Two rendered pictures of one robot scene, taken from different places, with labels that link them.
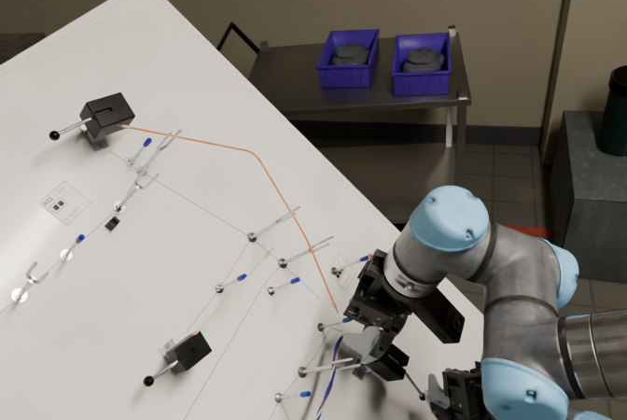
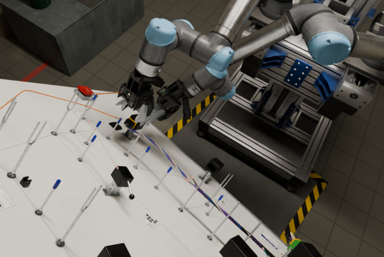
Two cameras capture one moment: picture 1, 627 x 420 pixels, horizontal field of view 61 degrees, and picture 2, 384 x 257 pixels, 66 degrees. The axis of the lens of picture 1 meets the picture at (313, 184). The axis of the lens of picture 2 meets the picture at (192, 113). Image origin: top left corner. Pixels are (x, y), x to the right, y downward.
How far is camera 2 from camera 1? 0.53 m
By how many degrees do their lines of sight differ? 56
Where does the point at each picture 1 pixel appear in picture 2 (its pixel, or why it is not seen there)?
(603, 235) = (74, 44)
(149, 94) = not seen: outside the picture
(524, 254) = (181, 26)
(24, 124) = not seen: outside the picture
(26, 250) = (28, 231)
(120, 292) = (71, 197)
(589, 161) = (39, 16)
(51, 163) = not seen: outside the picture
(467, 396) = (172, 99)
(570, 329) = (219, 31)
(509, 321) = (204, 44)
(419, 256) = (163, 52)
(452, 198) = (159, 22)
